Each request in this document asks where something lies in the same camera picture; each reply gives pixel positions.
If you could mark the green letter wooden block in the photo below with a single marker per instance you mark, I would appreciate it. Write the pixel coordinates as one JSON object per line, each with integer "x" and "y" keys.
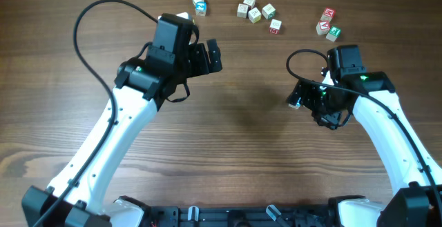
{"x": 268, "y": 11}

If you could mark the blue framed wooden block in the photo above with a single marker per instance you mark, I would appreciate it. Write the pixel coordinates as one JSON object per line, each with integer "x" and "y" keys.
{"x": 242, "y": 10}

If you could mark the green F wooden block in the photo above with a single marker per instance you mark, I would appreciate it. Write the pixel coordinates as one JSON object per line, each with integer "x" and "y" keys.
{"x": 333, "y": 33}

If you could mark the red W wooden block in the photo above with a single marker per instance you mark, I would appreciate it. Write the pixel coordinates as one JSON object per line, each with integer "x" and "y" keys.
{"x": 328, "y": 14}

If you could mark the blue D wooden block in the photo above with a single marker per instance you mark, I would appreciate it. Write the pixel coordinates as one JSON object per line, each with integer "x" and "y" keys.
{"x": 294, "y": 103}

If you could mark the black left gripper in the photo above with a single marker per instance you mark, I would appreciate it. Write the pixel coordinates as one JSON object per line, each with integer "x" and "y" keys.
{"x": 204, "y": 65}

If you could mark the red M wooden block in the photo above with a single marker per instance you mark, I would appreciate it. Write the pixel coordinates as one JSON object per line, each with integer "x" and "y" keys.
{"x": 275, "y": 26}

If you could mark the blue N wooden block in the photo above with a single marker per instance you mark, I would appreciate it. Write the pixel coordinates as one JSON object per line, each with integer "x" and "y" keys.
{"x": 200, "y": 8}

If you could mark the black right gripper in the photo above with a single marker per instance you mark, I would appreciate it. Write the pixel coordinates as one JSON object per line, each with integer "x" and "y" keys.
{"x": 329, "y": 119}

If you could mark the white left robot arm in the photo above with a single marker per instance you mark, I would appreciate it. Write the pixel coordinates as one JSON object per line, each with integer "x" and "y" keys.
{"x": 75, "y": 196}

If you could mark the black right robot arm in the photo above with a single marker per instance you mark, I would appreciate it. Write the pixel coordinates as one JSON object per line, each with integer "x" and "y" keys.
{"x": 415, "y": 177}

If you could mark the yellow letter wooden block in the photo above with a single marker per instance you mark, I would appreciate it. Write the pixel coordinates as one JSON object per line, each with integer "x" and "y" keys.
{"x": 254, "y": 15}

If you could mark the red sided wooden block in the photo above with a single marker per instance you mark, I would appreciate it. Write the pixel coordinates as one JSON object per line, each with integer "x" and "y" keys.
{"x": 250, "y": 3}

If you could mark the red A wooden block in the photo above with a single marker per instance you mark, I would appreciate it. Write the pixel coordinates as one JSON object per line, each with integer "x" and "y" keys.
{"x": 323, "y": 27}

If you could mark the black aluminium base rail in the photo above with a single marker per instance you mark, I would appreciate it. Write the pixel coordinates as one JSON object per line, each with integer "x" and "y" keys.
{"x": 241, "y": 216}

